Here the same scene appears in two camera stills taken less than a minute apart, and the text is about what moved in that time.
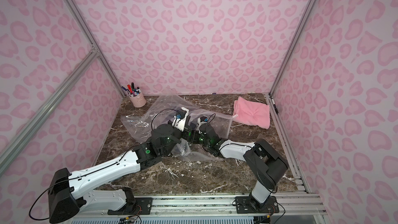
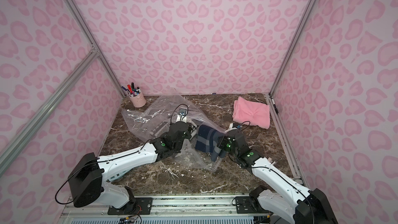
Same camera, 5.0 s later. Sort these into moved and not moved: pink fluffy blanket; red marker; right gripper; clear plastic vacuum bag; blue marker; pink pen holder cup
Moved: right gripper; clear plastic vacuum bag
Not moved: red marker; pink pen holder cup; blue marker; pink fluffy blanket
